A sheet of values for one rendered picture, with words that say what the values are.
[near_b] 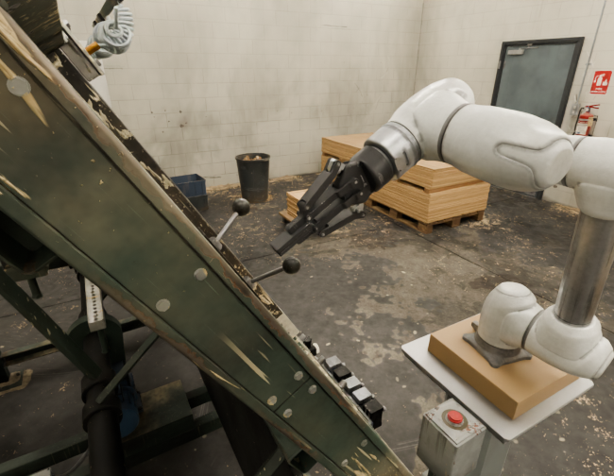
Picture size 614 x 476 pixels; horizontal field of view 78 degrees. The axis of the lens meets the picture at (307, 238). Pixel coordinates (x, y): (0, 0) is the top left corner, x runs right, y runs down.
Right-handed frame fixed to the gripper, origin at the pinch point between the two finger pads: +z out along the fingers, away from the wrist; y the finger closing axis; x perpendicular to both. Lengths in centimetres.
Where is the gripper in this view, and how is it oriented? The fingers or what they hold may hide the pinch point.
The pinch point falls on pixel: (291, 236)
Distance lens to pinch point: 62.7
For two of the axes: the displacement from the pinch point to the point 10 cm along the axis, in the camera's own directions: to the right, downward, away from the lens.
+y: 4.4, 6.8, 5.8
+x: -5.0, -3.6, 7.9
